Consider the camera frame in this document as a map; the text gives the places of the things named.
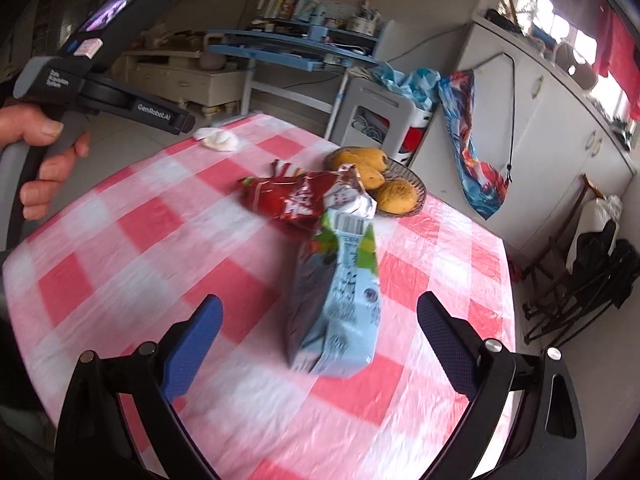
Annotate coiled white cable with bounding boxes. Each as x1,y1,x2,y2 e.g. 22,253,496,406
352,110,391,142

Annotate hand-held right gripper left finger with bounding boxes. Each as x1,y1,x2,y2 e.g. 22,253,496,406
54,294,224,480

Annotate blue study desk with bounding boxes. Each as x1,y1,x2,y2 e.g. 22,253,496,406
207,10,386,141

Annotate wooden folding chair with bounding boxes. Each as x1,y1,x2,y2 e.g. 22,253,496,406
522,172,601,321

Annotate crumpled white tissue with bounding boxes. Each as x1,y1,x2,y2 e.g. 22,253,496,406
194,127,238,153

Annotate red white container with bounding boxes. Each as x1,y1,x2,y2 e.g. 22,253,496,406
400,115,432,162

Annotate black cord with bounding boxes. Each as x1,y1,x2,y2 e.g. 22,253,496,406
470,52,518,186

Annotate pen holder cup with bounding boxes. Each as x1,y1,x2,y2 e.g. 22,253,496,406
350,0,383,37

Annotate beige kettlebell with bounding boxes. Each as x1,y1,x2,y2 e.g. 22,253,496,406
200,32,226,72

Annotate red hanging garment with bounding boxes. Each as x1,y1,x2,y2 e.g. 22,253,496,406
592,5,640,121

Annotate blue plastic bag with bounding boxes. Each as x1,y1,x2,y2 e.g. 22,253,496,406
372,62,443,111

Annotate red checkered tablecloth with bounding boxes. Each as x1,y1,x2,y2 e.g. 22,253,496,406
2,112,518,480

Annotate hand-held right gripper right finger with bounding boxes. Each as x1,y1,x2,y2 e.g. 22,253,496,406
416,291,588,480

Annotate black folding chair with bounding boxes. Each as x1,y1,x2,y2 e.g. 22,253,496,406
522,220,640,346

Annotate red snack bag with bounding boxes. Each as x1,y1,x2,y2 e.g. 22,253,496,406
239,160,378,227

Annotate white cabinet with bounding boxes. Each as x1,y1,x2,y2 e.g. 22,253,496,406
407,15,638,261

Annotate yellow bread rolls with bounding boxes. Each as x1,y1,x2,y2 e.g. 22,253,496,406
375,178,418,213

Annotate white bag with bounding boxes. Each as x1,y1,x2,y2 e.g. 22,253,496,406
565,195,623,273

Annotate window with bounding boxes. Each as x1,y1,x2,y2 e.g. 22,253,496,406
500,0,640,121

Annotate grey plastic stool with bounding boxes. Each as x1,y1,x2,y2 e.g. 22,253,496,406
325,77,421,156

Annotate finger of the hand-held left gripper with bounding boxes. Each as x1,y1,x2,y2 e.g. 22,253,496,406
120,87,197,135

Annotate person's left hand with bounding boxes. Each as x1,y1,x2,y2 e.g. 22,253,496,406
0,105,92,221

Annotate yellow mango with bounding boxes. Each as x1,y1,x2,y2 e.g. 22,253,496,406
334,146,388,173
357,164,386,190

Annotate colourful printed bag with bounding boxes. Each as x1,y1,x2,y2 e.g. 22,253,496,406
437,69,511,221

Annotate cream television cabinet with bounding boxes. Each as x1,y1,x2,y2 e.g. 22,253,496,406
122,50,246,116

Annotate light blue snack bag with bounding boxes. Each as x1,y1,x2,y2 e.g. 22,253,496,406
286,210,382,378

